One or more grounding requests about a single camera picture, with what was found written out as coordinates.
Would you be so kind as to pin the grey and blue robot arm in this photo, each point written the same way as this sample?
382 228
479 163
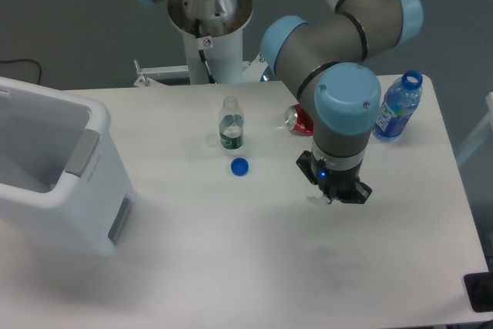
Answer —
322 66

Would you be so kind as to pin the white bottle cap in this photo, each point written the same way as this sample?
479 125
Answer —
211 140

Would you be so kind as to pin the blue plastic drink bottle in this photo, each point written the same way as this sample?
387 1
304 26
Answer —
399 103

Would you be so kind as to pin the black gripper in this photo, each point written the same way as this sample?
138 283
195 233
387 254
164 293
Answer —
344 185

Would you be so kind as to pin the white paper ball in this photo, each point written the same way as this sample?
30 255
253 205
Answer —
318 201

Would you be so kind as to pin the blue bottle cap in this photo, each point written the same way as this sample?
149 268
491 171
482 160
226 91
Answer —
239 166

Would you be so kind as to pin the black device at edge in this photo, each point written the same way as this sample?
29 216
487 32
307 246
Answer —
479 285

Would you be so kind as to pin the crushed red soda can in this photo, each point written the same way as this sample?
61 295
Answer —
298 122

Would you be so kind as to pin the white furniture at right edge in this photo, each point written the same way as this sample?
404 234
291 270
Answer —
477 137

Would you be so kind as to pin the clear bottle green label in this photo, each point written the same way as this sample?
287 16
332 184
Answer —
231 124

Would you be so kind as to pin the white metal table frame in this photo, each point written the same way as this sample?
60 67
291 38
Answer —
253 71

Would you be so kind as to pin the white trash bin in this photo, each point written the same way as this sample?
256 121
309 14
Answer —
62 179

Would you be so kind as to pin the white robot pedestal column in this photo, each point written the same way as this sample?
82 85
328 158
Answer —
212 32

